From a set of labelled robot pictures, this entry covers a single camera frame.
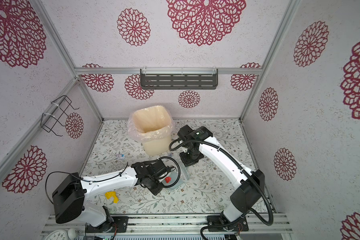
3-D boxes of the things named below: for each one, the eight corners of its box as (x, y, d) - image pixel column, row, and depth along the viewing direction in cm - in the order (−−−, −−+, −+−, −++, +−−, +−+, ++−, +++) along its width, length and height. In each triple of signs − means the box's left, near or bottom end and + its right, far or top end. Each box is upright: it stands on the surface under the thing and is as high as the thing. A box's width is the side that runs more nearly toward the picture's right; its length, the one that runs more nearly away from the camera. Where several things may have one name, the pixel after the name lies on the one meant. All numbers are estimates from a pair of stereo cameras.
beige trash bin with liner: (135, 161, 99) (124, 137, 78) (141, 132, 115) (133, 105, 95) (172, 161, 99) (170, 137, 78) (173, 132, 115) (172, 105, 95)
